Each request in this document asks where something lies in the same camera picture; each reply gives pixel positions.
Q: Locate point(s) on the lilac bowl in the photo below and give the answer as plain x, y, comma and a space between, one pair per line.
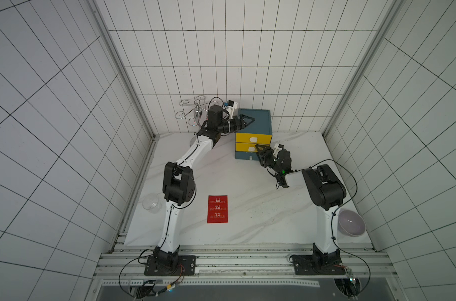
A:
350, 223

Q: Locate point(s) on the red postcard white text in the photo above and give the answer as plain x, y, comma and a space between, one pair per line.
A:
217, 209

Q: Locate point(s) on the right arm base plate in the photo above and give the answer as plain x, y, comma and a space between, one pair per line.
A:
313, 265

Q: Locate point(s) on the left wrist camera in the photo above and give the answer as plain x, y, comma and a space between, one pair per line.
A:
231, 105

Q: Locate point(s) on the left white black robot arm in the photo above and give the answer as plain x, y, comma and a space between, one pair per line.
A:
179, 186

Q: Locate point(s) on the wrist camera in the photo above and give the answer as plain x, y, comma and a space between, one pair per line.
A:
231, 105
278, 147

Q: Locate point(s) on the yellow drawer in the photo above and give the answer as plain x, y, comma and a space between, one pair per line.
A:
250, 138
246, 147

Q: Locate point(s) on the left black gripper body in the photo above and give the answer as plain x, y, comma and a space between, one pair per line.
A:
234, 124

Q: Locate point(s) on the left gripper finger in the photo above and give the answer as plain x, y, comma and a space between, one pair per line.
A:
247, 123
246, 118

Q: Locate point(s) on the silver metal cup stand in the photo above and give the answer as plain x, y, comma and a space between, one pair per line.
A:
194, 112

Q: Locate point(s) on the aluminium mounting rail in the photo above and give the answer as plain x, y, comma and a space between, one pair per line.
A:
230, 266

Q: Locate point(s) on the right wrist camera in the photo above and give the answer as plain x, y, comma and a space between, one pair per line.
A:
278, 147

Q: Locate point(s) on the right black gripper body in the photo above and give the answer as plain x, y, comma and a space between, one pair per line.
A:
267, 157

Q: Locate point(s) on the teal drawer cabinet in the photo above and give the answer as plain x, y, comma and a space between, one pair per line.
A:
262, 121

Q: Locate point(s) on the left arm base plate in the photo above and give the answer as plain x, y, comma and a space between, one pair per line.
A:
180, 265

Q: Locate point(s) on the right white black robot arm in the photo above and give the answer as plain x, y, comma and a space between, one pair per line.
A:
324, 189

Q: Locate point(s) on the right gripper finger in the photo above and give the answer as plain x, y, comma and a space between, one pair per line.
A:
264, 148
262, 159

